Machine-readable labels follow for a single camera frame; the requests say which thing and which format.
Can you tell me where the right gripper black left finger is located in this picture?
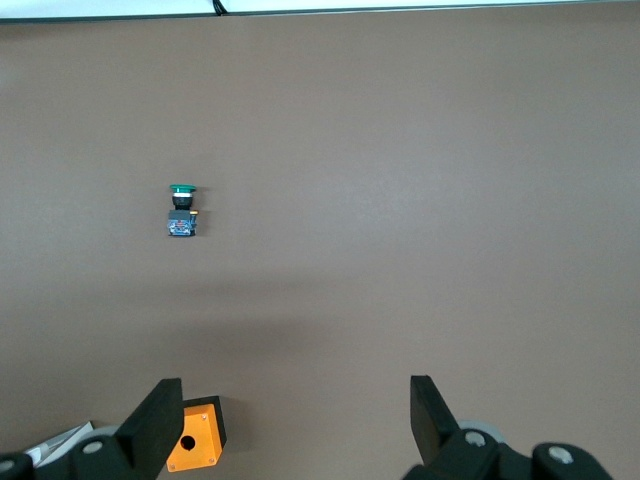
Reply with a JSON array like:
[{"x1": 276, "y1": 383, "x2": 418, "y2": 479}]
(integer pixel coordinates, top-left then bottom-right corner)
[{"x1": 0, "y1": 378, "x2": 184, "y2": 480}]

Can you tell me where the brown table cover sheet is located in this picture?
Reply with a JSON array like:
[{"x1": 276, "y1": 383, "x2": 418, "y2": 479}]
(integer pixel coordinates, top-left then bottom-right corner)
[{"x1": 0, "y1": 7, "x2": 640, "y2": 480}]

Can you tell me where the orange button enclosure box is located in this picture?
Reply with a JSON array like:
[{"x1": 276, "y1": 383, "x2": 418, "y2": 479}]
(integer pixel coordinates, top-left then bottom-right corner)
[{"x1": 166, "y1": 395, "x2": 229, "y2": 474}]

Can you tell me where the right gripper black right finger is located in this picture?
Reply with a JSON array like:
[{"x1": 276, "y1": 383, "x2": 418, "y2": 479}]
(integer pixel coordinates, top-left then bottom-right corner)
[{"x1": 402, "y1": 374, "x2": 614, "y2": 480}]

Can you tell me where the white table edge rail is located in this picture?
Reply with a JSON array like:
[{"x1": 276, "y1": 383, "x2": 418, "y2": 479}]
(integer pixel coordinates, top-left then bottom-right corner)
[{"x1": 0, "y1": 0, "x2": 640, "y2": 24}]

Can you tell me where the green mushroom push button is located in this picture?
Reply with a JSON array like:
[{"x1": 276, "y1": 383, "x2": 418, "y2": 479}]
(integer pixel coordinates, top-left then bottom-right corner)
[{"x1": 167, "y1": 183, "x2": 200, "y2": 238}]

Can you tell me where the white tray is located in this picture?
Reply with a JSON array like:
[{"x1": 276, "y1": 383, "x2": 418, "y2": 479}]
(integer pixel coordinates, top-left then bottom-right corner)
[{"x1": 24, "y1": 421, "x2": 96, "y2": 469}]

